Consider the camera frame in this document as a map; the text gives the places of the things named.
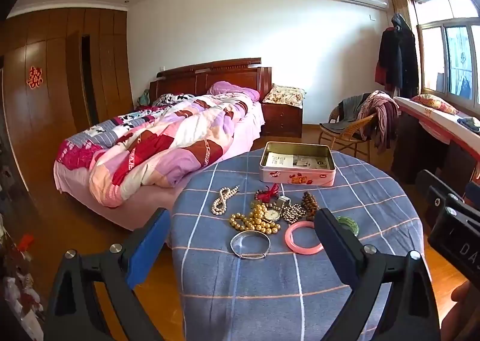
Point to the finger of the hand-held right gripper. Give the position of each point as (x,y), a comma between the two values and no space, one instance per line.
(470,196)
(431,194)

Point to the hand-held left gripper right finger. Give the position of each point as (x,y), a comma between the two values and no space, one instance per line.
(337,243)

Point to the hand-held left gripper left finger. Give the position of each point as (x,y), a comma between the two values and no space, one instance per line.
(148,247)

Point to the green jade bangle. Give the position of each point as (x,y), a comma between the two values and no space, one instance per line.
(347,223)

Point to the pink bangle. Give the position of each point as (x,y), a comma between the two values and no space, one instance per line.
(288,238)

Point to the silver wristwatch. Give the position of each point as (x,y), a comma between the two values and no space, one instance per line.
(270,214)

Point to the pink tin box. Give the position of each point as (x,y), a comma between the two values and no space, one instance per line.
(296,177)

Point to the silver bangle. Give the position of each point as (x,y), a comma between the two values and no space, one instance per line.
(251,257)

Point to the person's right hand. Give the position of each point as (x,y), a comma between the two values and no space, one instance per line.
(465,294)

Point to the pink bedsheet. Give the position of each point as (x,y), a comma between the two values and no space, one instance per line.
(150,208)

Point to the dark desk with pink top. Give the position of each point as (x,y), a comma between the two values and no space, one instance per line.
(420,146)

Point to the blue folded cloth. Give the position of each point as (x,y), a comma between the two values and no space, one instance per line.
(470,123)

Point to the red floral cushion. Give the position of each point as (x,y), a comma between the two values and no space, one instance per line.
(435,104)

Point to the pink striped garment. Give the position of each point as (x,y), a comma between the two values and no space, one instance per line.
(382,112)

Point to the pink patchwork quilt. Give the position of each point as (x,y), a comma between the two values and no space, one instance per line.
(157,146)

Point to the wicker chair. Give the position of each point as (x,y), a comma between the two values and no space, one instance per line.
(348,134)

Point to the blue plaid tablecloth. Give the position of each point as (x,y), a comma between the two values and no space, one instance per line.
(243,288)

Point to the grey garment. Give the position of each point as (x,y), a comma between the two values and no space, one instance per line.
(348,106)

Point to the black white patterned blanket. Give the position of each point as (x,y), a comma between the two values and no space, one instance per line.
(112,127)

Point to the colourful clutter pile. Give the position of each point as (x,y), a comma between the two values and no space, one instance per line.
(18,281)

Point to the wooden nightstand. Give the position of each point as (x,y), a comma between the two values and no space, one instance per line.
(281,119)

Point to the hanging dark coats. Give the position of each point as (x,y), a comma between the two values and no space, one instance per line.
(399,60)

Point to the window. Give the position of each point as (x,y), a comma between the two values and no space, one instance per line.
(450,56)

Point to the green bag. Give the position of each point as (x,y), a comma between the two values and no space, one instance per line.
(143,98)

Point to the floral pillow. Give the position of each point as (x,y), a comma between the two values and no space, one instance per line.
(285,95)

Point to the wooden wardrobe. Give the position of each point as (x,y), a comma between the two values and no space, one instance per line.
(56,101)

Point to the wooden bed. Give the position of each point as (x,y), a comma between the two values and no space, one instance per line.
(195,80)

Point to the purple pillow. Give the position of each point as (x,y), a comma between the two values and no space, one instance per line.
(232,90)

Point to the red paper decoration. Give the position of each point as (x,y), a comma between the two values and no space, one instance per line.
(34,76)

